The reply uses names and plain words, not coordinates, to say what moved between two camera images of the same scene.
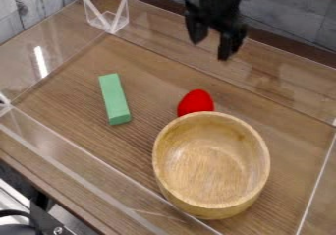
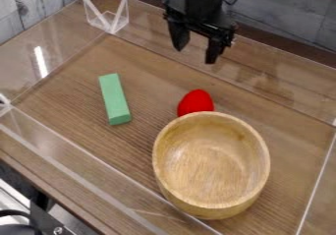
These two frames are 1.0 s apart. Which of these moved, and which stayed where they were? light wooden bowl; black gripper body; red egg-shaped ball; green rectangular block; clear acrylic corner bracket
Moved: black gripper body
Stayed: green rectangular block; clear acrylic corner bracket; light wooden bowl; red egg-shaped ball
